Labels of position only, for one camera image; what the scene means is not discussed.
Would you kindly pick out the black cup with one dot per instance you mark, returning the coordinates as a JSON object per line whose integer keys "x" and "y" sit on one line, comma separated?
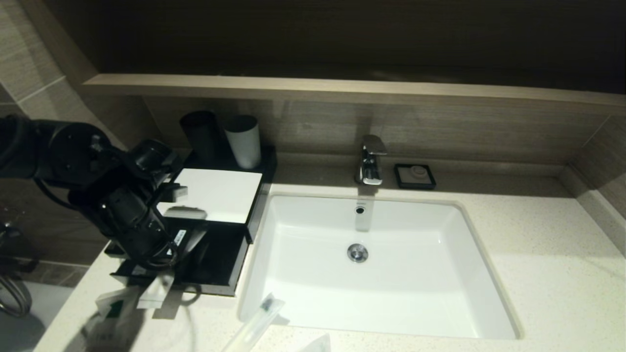
{"x": 199, "y": 137}

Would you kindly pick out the white ceramic sink basin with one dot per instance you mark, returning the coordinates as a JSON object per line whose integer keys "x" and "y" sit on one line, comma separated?
{"x": 391, "y": 283}

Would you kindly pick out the wooden wall shelf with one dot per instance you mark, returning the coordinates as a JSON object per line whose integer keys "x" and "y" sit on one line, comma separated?
{"x": 342, "y": 90}

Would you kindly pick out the folded sachet with green label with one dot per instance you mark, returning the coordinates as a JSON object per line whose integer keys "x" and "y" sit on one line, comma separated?
{"x": 115, "y": 318}

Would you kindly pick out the dark bathtub tap fixture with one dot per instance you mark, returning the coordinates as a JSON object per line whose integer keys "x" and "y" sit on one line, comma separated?
{"x": 12, "y": 244}

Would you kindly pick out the chrome faucet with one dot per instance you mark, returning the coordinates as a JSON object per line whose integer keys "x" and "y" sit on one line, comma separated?
{"x": 370, "y": 164}

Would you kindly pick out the white cup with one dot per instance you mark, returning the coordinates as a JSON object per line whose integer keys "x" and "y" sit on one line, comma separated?
{"x": 243, "y": 144}

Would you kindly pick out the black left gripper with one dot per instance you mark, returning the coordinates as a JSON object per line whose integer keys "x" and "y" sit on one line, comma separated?
{"x": 178, "y": 237}

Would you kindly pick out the long packet with green label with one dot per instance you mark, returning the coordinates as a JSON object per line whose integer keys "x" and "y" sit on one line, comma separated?
{"x": 254, "y": 322}

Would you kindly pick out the chrome sink drain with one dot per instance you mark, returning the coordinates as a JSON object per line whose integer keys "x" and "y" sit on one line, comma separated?
{"x": 357, "y": 252}

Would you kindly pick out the black square soap dish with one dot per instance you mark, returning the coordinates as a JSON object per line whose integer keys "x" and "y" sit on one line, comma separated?
{"x": 401, "y": 183}

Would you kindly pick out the small round soap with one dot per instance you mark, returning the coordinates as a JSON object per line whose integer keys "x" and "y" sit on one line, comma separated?
{"x": 418, "y": 172}

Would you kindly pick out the white bathtub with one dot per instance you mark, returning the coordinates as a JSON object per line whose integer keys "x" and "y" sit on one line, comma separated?
{"x": 44, "y": 303}

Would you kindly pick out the black glossy storage box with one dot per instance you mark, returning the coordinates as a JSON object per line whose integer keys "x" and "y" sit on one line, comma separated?
{"x": 261, "y": 195}

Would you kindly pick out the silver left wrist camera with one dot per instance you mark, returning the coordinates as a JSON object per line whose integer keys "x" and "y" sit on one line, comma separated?
{"x": 186, "y": 213}

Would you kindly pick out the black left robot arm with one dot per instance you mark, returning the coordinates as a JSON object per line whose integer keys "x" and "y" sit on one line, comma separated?
{"x": 80, "y": 154}

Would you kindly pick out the black pull-out drawer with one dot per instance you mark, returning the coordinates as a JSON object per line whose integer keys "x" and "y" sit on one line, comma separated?
{"x": 220, "y": 264}

